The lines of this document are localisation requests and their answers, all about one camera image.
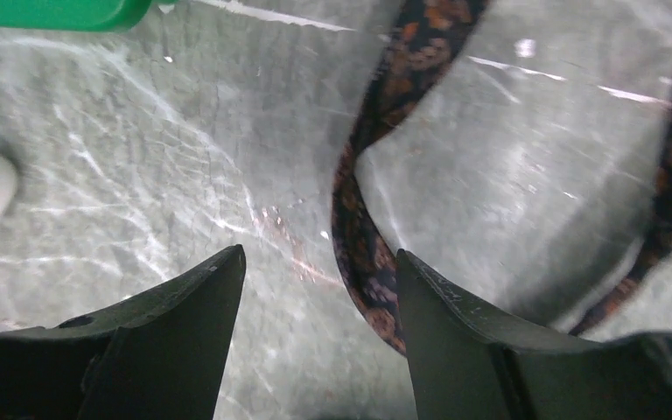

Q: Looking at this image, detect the green compartment organizer box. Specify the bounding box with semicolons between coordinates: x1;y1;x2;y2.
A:
0;0;153;32

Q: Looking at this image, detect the dark orange patterned tie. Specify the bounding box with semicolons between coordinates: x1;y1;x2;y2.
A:
334;1;672;343

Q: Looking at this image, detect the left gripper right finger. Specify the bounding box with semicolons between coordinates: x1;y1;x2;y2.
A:
397;250;672;419

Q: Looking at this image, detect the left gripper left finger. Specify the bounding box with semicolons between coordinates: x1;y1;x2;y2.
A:
0;245;246;419

